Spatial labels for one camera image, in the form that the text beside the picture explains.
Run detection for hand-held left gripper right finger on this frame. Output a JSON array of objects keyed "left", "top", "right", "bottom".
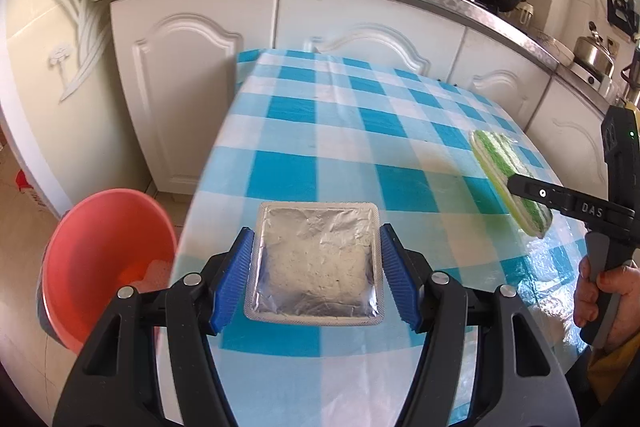
[{"left": 379, "top": 223, "right": 583, "bottom": 427}]

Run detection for glass sliding door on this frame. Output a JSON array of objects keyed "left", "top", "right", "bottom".
[{"left": 0, "top": 0, "right": 151, "bottom": 218}]

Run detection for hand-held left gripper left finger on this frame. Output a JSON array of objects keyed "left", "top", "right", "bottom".
[{"left": 52, "top": 227, "right": 256, "bottom": 427}]

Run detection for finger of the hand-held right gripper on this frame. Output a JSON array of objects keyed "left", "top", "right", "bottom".
[{"left": 506, "top": 174, "right": 572, "bottom": 214}]

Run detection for black wall holder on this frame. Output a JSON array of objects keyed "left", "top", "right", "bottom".
[{"left": 606, "top": 0, "right": 640, "bottom": 40}]

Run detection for white patterned bowl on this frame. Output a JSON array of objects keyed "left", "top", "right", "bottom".
[{"left": 535, "top": 32, "right": 576, "bottom": 62}]

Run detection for pink plastic basin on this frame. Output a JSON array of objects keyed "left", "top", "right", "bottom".
[{"left": 37, "top": 189, "right": 179, "bottom": 355}]

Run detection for green striped sponge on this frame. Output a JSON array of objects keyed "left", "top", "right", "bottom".
[{"left": 470, "top": 129, "right": 554, "bottom": 238}]

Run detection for blue white checked tablecloth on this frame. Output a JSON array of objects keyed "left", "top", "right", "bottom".
[{"left": 152, "top": 48, "right": 593, "bottom": 427}]

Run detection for red box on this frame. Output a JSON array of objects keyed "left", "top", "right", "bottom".
[{"left": 15, "top": 169, "right": 48, "bottom": 212}]

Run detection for silver foil packet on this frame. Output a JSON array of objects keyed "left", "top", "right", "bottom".
[{"left": 243, "top": 202, "right": 385, "bottom": 323}]

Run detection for steel kettle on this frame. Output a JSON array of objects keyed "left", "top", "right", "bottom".
[{"left": 572, "top": 22, "right": 616, "bottom": 80}]

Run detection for white kitchen cabinet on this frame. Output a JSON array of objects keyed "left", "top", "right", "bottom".
[{"left": 110, "top": 0, "right": 616, "bottom": 192}]

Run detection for white cup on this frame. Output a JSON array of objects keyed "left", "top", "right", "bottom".
[{"left": 510, "top": 2, "right": 535, "bottom": 28}]

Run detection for person's right hand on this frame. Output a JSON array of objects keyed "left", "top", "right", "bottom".
[{"left": 572, "top": 253, "right": 640, "bottom": 353}]

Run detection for small induction cooker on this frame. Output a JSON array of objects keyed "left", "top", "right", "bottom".
[{"left": 570, "top": 62, "right": 613, "bottom": 92}]

